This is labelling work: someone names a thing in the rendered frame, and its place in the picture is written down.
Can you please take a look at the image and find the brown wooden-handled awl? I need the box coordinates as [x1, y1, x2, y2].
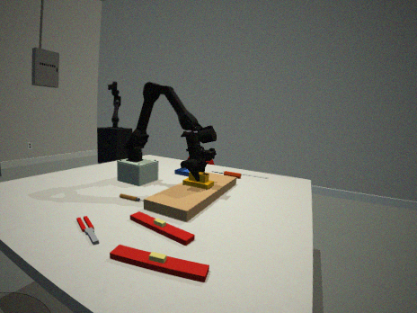
[120, 194, 142, 201]

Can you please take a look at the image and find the blue shallow tray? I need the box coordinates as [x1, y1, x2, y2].
[174, 168, 190, 176]

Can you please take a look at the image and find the red spirit level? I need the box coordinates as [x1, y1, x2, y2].
[110, 245, 209, 283]
[130, 211, 194, 246]

